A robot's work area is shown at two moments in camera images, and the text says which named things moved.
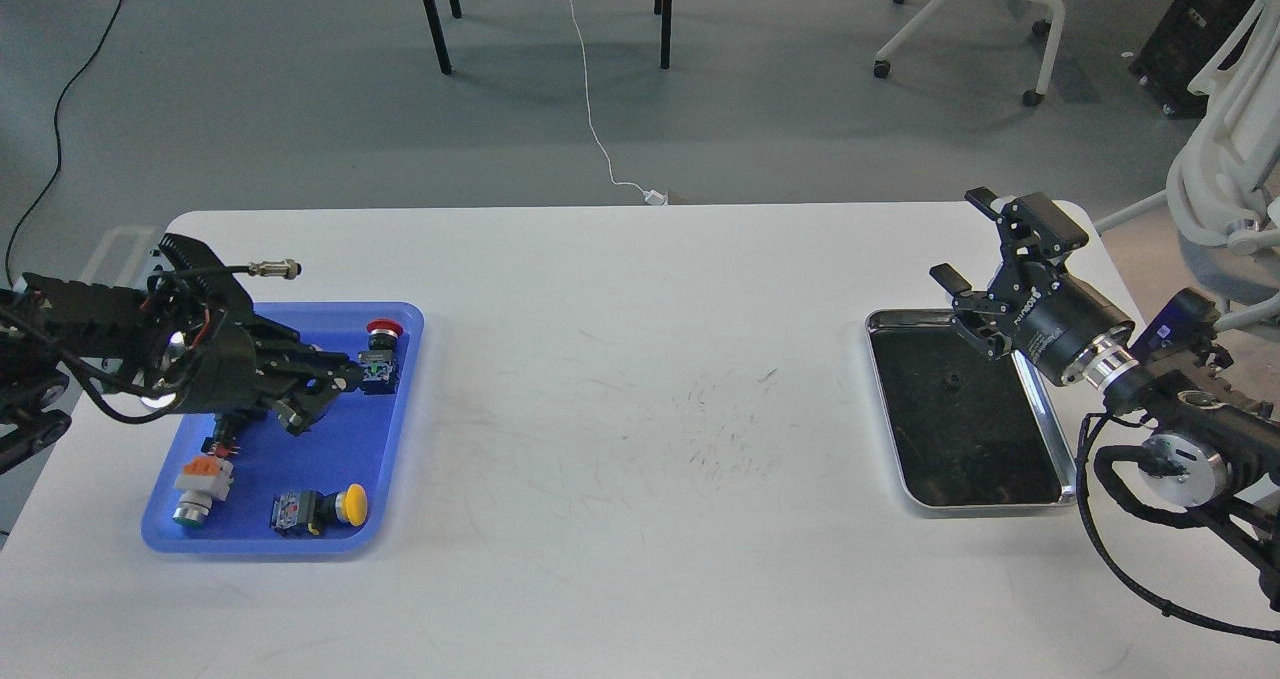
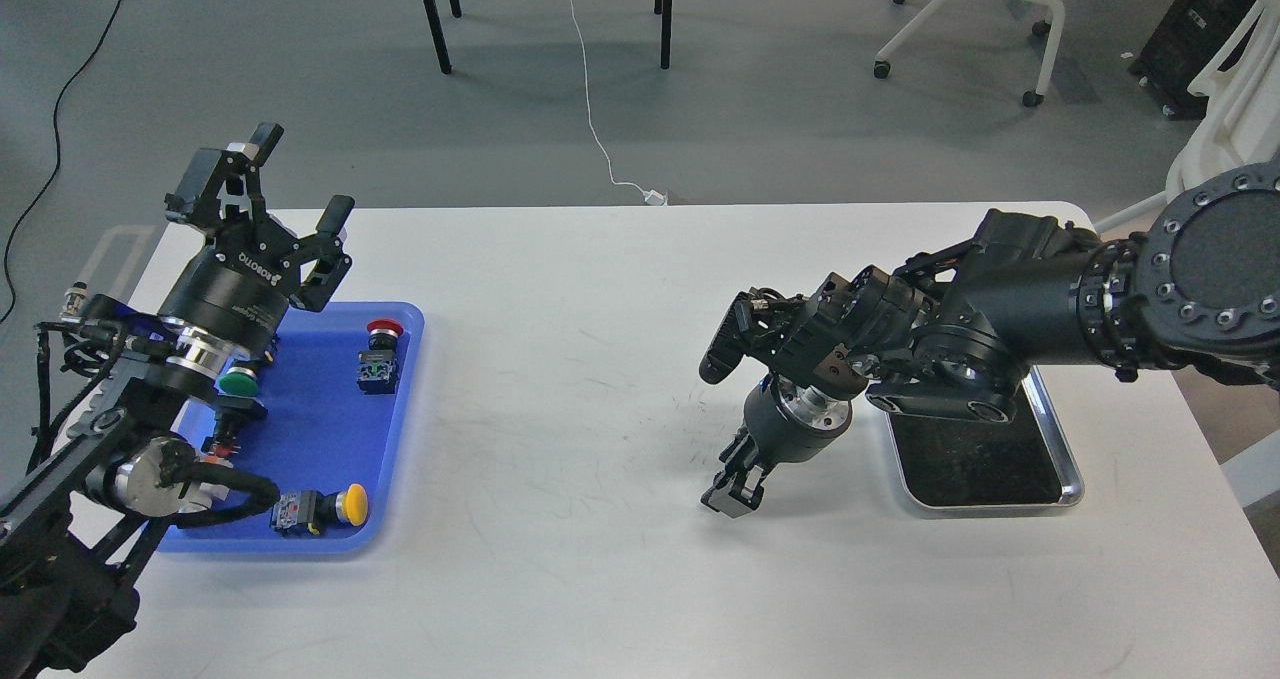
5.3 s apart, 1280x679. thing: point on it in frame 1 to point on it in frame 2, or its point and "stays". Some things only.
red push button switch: [379, 366] stays
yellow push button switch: [305, 513] stays
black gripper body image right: [1072, 332] to [783, 423]
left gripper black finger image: [296, 362] to [224, 181]
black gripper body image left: [227, 360] to [240, 289]
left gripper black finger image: [301, 409] to [323, 261]
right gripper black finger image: [980, 316] to [718, 497]
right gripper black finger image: [1035, 231] to [747, 489]
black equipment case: [1209, 4] stays
